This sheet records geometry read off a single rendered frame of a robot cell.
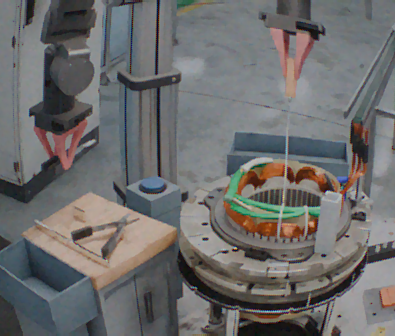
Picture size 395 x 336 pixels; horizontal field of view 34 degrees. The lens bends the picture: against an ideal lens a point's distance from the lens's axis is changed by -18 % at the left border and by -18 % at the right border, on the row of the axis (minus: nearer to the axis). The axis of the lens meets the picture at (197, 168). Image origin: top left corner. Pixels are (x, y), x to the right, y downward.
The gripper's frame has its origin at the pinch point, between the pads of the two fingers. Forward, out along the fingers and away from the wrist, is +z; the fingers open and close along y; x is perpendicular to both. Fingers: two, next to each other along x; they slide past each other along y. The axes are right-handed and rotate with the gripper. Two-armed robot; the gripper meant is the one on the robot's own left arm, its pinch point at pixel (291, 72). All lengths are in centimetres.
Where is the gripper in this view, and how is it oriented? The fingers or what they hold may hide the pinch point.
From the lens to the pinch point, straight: 105.7
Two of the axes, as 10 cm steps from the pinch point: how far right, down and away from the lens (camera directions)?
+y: 9.5, 1.6, -2.8
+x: 2.9, -0.5, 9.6
